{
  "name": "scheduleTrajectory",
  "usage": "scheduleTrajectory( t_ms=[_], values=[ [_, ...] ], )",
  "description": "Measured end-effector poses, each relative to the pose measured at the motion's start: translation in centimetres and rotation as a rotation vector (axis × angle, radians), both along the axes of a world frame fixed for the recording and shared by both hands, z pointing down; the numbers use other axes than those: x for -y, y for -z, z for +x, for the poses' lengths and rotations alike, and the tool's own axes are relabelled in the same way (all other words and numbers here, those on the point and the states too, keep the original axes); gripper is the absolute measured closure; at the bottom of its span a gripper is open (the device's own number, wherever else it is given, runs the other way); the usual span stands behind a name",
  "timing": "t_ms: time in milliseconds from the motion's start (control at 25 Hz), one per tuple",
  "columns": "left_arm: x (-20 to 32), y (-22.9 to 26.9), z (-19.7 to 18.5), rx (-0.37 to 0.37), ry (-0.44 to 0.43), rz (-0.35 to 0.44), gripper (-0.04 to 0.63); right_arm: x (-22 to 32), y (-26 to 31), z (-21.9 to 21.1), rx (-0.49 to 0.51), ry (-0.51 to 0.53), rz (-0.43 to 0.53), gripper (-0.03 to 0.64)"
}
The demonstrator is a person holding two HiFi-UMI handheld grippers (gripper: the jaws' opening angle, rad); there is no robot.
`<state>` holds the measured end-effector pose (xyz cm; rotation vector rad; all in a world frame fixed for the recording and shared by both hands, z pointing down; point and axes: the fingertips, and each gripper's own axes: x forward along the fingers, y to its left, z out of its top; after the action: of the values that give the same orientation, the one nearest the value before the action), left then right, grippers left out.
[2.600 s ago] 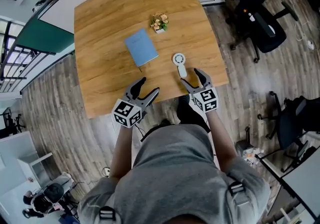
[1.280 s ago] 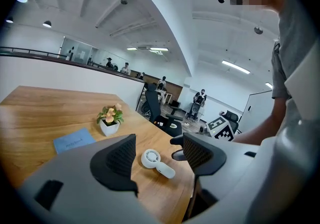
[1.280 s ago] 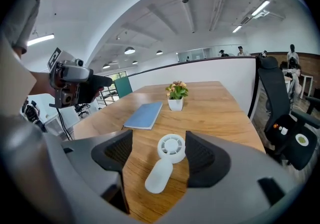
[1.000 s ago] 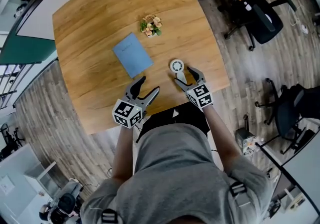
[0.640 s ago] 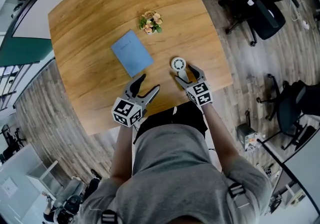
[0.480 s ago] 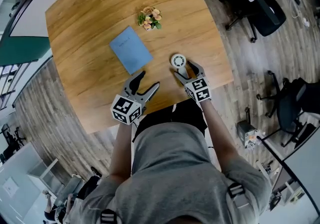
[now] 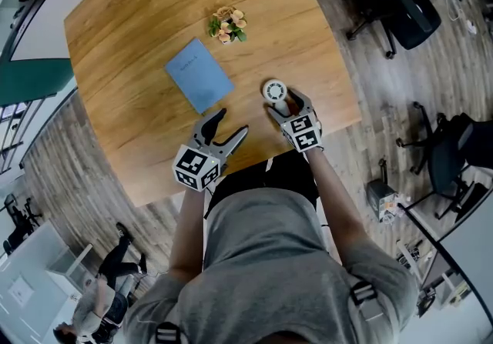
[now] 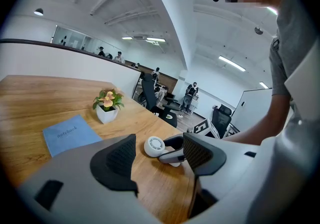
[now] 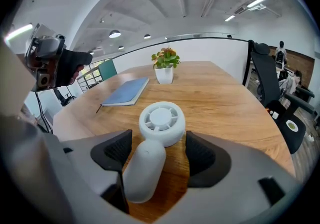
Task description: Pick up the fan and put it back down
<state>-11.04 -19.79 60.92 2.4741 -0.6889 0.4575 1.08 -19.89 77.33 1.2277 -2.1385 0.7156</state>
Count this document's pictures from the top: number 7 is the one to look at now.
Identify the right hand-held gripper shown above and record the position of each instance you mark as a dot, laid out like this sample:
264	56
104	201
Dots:
304	134

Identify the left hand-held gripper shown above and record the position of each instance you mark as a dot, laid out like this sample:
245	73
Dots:
196	167

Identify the white handheld fan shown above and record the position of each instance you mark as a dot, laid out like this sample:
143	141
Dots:
274	90

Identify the person's right forearm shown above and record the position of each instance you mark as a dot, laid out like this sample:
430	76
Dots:
335	204

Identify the person's left forearm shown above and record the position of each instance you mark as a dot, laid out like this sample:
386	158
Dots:
186	234

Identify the round wooden table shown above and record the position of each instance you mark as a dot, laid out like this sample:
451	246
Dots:
135	46

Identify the grey office desk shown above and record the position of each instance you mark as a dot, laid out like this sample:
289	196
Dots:
473	227

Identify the blue notebook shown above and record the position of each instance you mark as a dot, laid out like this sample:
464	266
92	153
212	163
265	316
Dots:
200	77

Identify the person's black trousers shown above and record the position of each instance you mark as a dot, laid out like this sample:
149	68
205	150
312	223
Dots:
285	173

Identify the potted flowers in white pot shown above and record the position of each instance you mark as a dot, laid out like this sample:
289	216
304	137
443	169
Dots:
227	29

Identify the small black stand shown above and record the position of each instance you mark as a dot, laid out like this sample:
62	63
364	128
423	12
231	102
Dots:
382	169

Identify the grey box with clutter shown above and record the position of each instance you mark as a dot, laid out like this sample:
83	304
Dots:
385	200

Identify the person's grey shirt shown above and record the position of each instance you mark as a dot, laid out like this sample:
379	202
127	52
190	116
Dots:
269	277

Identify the black office chair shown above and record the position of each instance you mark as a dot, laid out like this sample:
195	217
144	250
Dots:
416	23
19	219
447	157

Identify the green partition panel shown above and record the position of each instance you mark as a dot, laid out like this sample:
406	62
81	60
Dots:
34	81

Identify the white power strip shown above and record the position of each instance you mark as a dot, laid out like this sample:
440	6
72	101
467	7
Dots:
471	27

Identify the white partition panel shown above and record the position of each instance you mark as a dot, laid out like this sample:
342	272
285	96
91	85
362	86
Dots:
46	34

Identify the black metal railing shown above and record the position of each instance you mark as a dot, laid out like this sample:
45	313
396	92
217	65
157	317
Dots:
11	134

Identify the white cabinet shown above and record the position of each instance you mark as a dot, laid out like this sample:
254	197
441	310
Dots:
31	277

